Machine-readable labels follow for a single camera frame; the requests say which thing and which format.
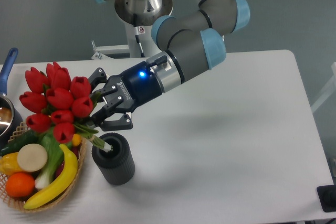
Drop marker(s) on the green bok choy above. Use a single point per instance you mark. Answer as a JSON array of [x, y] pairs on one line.
[[55, 157]]

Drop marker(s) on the orange fruit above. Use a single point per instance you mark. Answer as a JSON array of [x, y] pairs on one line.
[[20, 185]]

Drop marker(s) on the dark grey ribbed vase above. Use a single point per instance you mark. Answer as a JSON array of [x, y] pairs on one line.
[[117, 166]]

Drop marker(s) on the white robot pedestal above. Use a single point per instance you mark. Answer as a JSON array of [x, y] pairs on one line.
[[140, 41]]

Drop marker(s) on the yellow banana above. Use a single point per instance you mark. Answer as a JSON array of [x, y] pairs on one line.
[[59, 185]]

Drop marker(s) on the woven wicker basket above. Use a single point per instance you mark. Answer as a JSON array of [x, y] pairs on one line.
[[18, 203]]

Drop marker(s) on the green cucumber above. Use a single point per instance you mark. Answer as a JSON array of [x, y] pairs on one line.
[[28, 137]]

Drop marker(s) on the beige round disc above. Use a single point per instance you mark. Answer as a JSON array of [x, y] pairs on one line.
[[32, 157]]

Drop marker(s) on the black device at edge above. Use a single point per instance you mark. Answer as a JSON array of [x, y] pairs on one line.
[[327, 197]]

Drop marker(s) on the yellow bell pepper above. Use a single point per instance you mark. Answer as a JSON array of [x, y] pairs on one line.
[[9, 164]]

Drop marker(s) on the red tulip bouquet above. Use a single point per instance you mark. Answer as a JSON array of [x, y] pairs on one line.
[[57, 100]]

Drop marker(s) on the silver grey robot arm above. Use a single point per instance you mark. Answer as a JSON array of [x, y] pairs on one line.
[[174, 51]]

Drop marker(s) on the white clamp bracket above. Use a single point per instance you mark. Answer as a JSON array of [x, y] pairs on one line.
[[109, 52]]

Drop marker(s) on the blue handled saucepan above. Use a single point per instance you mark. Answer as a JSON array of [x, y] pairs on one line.
[[10, 117]]

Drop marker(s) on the yellow lemon squash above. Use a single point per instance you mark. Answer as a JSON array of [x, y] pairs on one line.
[[76, 140]]

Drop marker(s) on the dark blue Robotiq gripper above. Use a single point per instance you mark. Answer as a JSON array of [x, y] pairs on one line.
[[123, 93]]

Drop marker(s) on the red fruit in basket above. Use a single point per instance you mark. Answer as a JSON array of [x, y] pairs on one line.
[[60, 168]]

